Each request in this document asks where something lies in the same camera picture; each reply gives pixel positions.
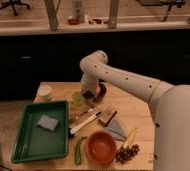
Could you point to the yellow banana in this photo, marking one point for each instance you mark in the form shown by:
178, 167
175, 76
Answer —
130, 138

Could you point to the orange ball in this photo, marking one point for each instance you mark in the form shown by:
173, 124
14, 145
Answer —
97, 90

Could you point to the black office chair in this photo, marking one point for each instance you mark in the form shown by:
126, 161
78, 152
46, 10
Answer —
13, 4

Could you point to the green plastic tray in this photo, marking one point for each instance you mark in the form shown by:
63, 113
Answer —
34, 142

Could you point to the dark grape bunch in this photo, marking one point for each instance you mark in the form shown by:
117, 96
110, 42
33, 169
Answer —
125, 154

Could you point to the wooden block brush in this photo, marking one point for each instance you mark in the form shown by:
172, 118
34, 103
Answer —
107, 115

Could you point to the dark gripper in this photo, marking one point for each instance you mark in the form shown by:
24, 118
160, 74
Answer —
87, 94

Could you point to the orange bowl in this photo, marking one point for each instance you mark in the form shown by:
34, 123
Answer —
100, 148

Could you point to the grey sponge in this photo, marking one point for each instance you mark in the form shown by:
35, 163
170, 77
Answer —
48, 123

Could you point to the green translucent cup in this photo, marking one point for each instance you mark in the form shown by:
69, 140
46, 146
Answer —
77, 99

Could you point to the white cup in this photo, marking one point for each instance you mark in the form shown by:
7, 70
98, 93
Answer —
45, 92

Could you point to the dark brown bowl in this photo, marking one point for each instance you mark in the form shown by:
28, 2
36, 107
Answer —
101, 93

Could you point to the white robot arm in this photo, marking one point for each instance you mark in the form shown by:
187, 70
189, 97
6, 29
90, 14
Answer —
169, 106

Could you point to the red object on floor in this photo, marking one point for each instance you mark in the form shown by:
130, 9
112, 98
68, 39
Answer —
72, 21

